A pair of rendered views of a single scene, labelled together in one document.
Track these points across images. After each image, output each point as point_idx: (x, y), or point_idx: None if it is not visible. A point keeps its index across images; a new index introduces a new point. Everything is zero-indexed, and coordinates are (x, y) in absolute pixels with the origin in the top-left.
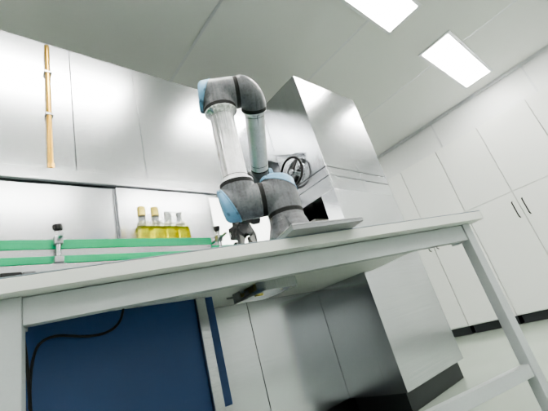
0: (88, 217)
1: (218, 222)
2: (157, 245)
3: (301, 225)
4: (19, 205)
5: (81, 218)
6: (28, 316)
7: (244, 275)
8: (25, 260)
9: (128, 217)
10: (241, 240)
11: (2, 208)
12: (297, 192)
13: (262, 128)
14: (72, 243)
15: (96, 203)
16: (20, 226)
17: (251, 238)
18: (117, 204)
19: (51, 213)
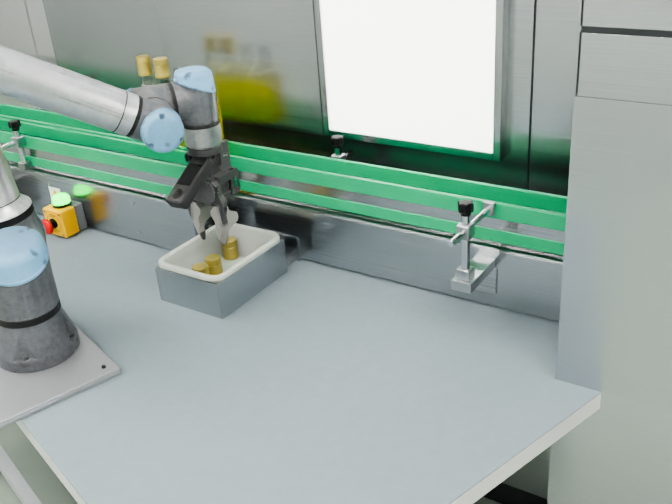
0: (136, 30)
1: (338, 60)
2: (114, 165)
3: None
4: (70, 10)
5: (129, 32)
6: None
7: None
8: (8, 156)
9: (173, 40)
10: (193, 213)
11: (58, 14)
12: (3, 298)
13: (11, 96)
14: (34, 143)
15: (142, 4)
16: (78, 42)
17: (212, 213)
18: (157, 13)
19: (99, 22)
